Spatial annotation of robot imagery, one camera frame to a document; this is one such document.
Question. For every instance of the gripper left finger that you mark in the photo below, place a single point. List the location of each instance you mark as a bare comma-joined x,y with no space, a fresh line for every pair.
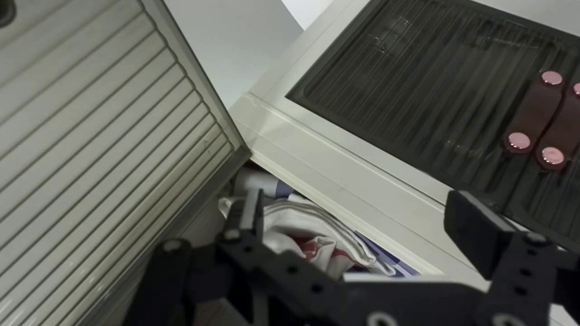
253,267

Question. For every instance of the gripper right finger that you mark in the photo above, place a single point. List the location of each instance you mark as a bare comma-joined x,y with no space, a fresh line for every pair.
521,271

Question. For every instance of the white towel with grey stripes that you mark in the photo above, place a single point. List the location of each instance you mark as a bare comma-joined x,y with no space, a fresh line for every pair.
299,226

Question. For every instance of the white cylindrical bottle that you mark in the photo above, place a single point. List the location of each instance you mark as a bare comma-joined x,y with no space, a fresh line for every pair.
258,181

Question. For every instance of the blue striped white cloth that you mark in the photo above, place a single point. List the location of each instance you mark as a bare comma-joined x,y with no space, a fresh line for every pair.
398,265

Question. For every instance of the white roller shutter cabinet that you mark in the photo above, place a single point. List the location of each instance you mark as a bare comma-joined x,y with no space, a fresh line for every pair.
99,149

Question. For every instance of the ribbed dark glass cabinet door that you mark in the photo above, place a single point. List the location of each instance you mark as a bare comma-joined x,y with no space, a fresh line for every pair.
426,90

